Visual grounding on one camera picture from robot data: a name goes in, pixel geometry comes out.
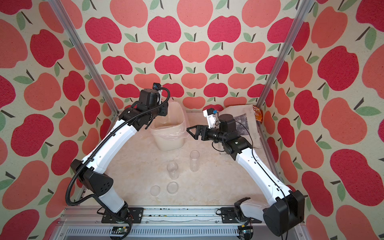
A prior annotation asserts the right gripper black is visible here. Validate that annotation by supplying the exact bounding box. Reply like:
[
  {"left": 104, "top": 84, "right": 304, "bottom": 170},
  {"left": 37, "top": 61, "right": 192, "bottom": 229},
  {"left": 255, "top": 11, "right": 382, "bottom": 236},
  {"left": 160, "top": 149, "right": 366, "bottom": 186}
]
[{"left": 188, "top": 125, "right": 226, "bottom": 146}]

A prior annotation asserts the tall clear jar of rosebuds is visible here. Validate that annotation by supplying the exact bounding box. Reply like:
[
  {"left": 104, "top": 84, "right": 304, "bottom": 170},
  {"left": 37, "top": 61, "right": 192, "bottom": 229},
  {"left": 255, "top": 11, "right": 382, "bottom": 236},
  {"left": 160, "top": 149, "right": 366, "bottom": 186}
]
[{"left": 190, "top": 150, "right": 200, "bottom": 172}]

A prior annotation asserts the clear jar lid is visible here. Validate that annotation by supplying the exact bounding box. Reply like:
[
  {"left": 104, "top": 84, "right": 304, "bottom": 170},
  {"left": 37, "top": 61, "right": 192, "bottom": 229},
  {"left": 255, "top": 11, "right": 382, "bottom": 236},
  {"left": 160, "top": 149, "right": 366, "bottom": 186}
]
[
  {"left": 167, "top": 182, "right": 179, "bottom": 195},
  {"left": 150, "top": 185, "right": 161, "bottom": 197}
]

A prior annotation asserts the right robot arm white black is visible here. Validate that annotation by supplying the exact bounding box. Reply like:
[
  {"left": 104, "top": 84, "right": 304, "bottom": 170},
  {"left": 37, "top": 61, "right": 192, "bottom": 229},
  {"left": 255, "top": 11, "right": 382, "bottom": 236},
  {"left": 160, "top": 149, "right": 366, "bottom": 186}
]
[{"left": 187, "top": 114, "right": 305, "bottom": 237}]

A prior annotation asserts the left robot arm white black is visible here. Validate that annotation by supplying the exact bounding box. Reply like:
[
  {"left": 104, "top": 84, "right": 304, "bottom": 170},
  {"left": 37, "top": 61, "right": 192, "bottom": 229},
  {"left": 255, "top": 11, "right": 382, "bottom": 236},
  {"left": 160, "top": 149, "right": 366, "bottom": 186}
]
[{"left": 65, "top": 84, "right": 171, "bottom": 224}]

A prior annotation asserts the pink plastic bin liner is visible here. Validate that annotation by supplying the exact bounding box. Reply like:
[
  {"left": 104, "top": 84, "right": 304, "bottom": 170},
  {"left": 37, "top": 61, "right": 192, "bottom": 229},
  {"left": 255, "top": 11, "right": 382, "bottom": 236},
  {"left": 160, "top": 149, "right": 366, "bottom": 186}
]
[{"left": 149, "top": 100, "right": 189, "bottom": 141}]

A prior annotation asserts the cream trash bin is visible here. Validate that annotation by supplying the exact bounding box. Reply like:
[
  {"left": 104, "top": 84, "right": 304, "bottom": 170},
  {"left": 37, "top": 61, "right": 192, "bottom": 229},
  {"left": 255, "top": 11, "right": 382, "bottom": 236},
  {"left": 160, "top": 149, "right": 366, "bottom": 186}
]
[{"left": 150, "top": 101, "right": 187, "bottom": 152}]

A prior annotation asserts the white Monet tote bag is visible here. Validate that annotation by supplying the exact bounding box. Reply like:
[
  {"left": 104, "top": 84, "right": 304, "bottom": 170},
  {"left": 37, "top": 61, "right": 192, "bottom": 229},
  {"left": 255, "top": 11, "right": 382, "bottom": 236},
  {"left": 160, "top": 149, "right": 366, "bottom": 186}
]
[{"left": 220, "top": 105, "right": 262, "bottom": 149}]

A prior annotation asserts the orange snack packet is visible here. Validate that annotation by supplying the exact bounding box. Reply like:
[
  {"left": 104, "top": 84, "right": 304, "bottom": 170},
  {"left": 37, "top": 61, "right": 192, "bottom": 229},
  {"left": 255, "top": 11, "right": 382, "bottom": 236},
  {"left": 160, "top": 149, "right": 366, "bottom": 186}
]
[{"left": 253, "top": 105, "right": 263, "bottom": 123}]

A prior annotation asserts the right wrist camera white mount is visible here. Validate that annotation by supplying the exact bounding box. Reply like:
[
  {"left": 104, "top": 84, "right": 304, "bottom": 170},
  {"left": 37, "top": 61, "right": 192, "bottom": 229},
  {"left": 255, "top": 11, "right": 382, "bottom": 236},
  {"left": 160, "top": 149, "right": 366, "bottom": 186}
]
[{"left": 203, "top": 108, "right": 218, "bottom": 129}]

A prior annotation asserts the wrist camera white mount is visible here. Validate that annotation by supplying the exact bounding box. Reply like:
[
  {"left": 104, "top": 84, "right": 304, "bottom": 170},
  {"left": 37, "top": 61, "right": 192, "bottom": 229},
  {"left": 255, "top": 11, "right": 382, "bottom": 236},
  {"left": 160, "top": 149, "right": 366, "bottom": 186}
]
[
  {"left": 153, "top": 83, "right": 163, "bottom": 101},
  {"left": 203, "top": 108, "right": 218, "bottom": 129}
]

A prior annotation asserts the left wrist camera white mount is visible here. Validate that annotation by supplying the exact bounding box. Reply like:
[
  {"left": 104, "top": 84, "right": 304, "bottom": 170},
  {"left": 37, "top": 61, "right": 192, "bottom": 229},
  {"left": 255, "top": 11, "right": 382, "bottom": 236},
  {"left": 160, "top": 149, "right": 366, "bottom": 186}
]
[{"left": 153, "top": 83, "right": 163, "bottom": 101}]

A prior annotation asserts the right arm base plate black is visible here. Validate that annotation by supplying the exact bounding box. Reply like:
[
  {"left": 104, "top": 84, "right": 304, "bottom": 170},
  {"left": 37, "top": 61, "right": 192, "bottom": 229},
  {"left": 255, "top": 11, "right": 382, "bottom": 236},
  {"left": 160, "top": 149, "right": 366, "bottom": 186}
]
[{"left": 216, "top": 207, "right": 262, "bottom": 225}]

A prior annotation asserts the left aluminium corner post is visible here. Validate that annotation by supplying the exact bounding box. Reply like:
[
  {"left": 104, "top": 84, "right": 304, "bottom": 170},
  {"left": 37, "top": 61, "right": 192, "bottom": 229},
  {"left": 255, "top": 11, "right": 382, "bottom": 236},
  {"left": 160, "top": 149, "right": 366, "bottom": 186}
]
[{"left": 48, "top": 1, "right": 119, "bottom": 116}]

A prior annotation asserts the aluminium corner post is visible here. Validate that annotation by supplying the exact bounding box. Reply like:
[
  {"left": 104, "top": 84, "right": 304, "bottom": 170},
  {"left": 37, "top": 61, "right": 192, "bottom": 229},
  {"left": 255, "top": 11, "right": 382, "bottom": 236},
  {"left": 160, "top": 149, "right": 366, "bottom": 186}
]
[
  {"left": 48, "top": 1, "right": 119, "bottom": 116},
  {"left": 255, "top": 0, "right": 315, "bottom": 108}
]

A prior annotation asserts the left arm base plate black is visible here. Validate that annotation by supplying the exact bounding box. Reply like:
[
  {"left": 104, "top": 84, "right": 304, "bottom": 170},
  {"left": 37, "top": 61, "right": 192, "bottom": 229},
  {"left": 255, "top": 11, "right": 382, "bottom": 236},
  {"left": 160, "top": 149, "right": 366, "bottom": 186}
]
[{"left": 101, "top": 207, "right": 144, "bottom": 224}]

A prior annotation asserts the aluminium front rail frame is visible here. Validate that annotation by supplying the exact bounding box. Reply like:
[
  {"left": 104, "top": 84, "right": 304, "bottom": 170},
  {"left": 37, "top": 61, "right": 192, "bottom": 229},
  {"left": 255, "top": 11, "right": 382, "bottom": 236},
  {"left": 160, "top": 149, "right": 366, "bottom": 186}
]
[{"left": 46, "top": 206, "right": 310, "bottom": 240}]

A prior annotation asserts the right aluminium corner post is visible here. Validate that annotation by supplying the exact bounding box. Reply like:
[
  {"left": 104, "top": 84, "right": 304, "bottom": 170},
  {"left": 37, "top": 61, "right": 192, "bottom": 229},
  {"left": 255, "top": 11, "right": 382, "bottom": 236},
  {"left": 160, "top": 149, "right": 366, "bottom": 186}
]
[{"left": 255, "top": 0, "right": 315, "bottom": 108}]

